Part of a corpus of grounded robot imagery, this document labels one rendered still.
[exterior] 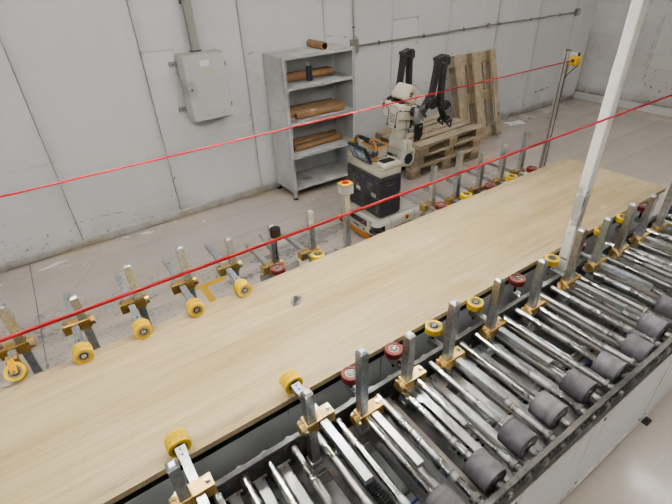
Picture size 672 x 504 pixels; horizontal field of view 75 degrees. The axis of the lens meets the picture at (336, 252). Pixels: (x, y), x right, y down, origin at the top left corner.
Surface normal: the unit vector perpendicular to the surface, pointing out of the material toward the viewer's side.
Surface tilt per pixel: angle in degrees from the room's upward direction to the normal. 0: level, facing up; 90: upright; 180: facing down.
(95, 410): 0
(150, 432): 0
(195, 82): 90
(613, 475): 0
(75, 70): 90
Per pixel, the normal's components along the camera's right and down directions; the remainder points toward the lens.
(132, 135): 0.57, 0.43
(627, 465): -0.04, -0.84
